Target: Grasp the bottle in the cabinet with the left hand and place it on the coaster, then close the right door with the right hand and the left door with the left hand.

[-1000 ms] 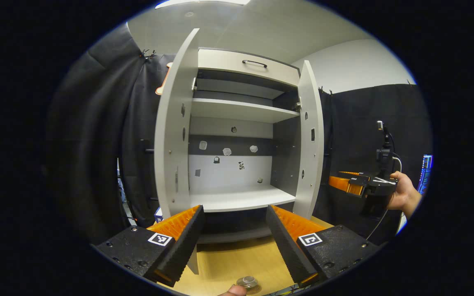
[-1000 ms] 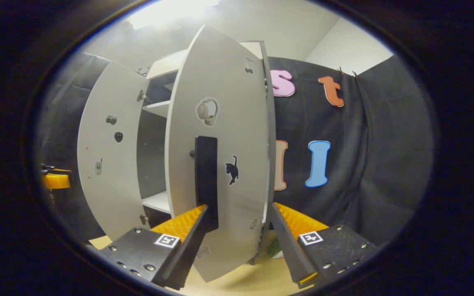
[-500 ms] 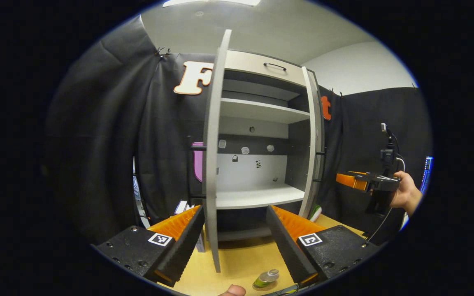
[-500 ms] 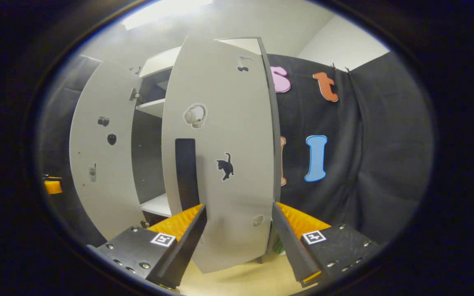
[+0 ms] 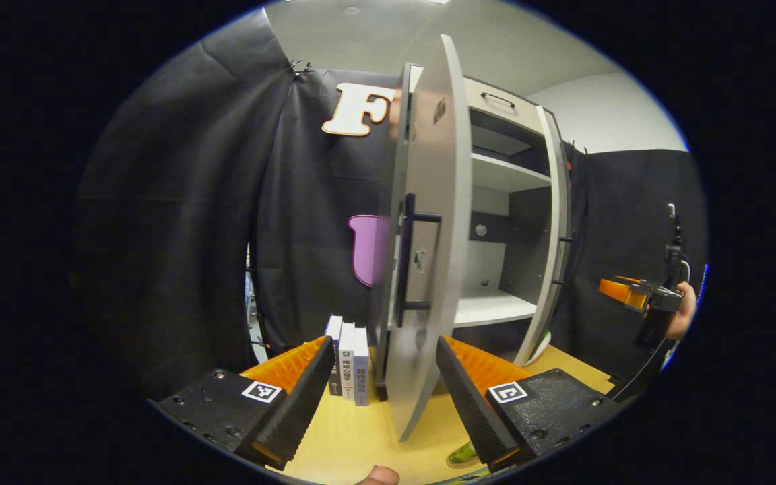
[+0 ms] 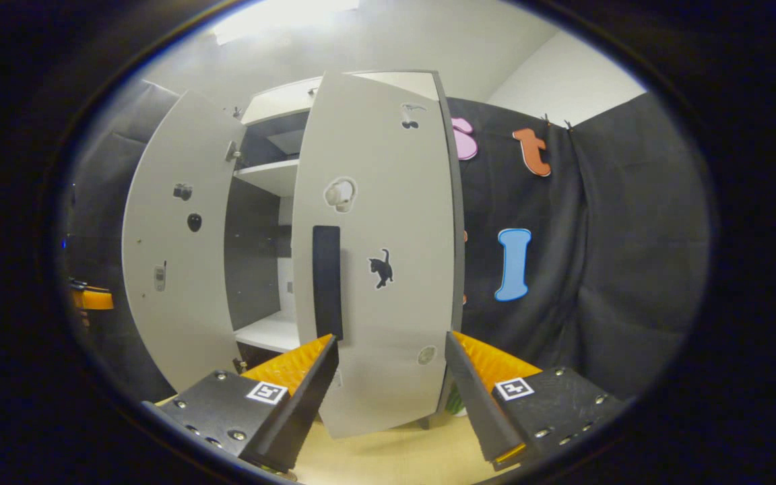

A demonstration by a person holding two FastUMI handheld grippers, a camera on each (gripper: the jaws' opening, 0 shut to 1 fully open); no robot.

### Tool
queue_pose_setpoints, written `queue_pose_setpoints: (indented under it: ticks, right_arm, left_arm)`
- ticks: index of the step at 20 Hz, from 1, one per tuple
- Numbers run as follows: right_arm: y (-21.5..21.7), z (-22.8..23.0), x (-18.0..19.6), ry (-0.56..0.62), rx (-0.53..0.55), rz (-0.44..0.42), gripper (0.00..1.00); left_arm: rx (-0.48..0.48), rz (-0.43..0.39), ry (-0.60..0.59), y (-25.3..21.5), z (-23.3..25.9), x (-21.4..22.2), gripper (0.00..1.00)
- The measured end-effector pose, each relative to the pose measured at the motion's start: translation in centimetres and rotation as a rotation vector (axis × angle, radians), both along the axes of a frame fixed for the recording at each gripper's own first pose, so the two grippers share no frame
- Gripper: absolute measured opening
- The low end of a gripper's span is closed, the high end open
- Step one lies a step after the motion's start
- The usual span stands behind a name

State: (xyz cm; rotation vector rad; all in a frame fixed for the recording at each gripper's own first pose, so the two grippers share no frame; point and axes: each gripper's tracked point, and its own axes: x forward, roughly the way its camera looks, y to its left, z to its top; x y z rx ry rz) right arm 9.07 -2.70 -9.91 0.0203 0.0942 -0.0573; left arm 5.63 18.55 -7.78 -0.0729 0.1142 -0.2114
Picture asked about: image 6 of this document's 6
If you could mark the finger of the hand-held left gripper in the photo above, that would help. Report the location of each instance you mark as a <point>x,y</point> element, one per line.
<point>91,298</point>

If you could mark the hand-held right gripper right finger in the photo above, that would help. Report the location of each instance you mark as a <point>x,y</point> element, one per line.
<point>479,404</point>

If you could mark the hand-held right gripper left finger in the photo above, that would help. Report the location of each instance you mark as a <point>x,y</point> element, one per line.
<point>300,411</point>

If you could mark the white cabinet door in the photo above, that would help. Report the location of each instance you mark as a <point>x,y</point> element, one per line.
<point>179,303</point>
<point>395,202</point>

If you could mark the metal door hinge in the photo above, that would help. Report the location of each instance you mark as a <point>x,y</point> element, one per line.
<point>240,365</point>
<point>233,151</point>

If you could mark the white and grey cabinet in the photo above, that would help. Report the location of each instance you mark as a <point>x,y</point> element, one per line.
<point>256,256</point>

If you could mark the black backdrop cloth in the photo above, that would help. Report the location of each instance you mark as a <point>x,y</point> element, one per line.
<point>102,168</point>
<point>617,256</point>

